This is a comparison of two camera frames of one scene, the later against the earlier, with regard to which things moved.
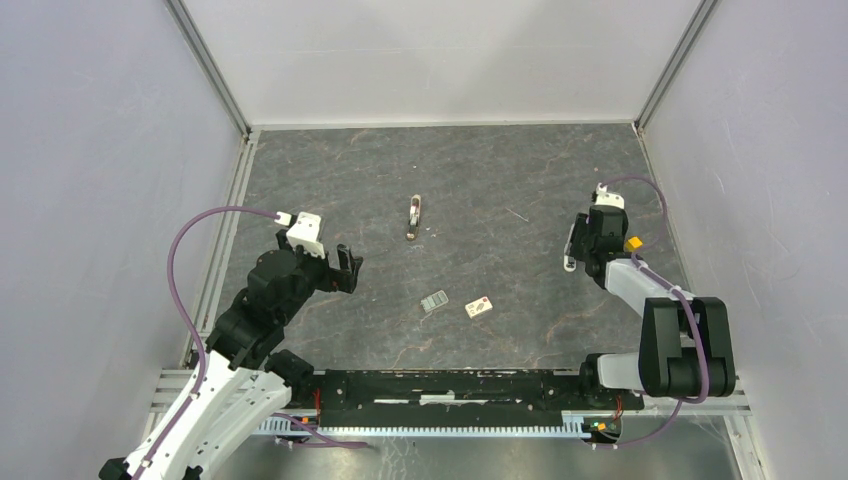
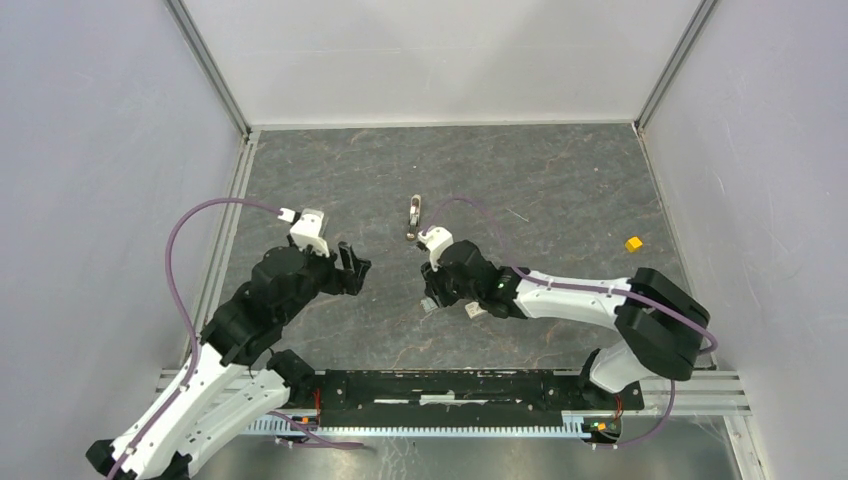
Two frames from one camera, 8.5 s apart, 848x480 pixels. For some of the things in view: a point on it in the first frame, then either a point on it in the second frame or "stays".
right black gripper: (580, 227) to (433, 287)
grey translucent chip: (434, 301) stays
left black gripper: (343, 278) stays
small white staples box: (479, 307) stays
